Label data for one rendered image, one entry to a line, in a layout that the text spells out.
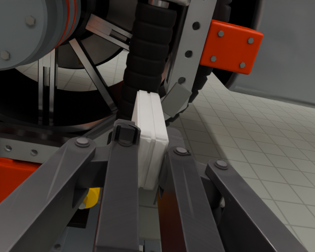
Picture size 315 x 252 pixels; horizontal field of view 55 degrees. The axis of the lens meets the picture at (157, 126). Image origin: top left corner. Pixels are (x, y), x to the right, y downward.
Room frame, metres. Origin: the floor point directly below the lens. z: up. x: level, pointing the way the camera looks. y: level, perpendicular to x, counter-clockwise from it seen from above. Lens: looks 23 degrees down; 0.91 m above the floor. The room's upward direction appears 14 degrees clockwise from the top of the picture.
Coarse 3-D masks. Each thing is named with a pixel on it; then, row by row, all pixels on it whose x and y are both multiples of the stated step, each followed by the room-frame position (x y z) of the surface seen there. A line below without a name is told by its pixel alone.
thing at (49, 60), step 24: (96, 0) 0.62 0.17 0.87; (96, 24) 0.57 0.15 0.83; (72, 48) 0.57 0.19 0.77; (0, 72) 0.67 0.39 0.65; (96, 72) 0.58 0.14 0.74; (0, 96) 0.59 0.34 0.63; (24, 96) 0.64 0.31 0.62; (48, 96) 0.69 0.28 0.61; (72, 96) 0.73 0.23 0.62; (96, 96) 0.72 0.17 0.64; (0, 120) 0.53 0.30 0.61; (24, 120) 0.54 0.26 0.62; (48, 120) 0.56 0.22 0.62; (72, 120) 0.58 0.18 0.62; (96, 120) 0.56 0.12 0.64
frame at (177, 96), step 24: (192, 0) 0.49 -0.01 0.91; (216, 0) 0.50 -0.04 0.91; (192, 48) 0.50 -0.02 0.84; (168, 72) 0.53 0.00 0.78; (192, 72) 0.50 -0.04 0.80; (168, 96) 0.49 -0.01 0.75; (0, 144) 0.45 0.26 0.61; (24, 144) 0.46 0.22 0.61; (48, 144) 0.47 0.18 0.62; (96, 144) 0.48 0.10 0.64
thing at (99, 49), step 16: (112, 0) 0.73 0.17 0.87; (128, 0) 0.73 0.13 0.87; (80, 16) 0.67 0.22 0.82; (112, 16) 0.73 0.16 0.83; (128, 16) 0.73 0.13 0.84; (112, 32) 0.73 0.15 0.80; (64, 48) 0.71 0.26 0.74; (96, 48) 0.72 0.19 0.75; (112, 48) 0.73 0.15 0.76; (64, 64) 0.71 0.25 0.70; (80, 64) 0.72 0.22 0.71
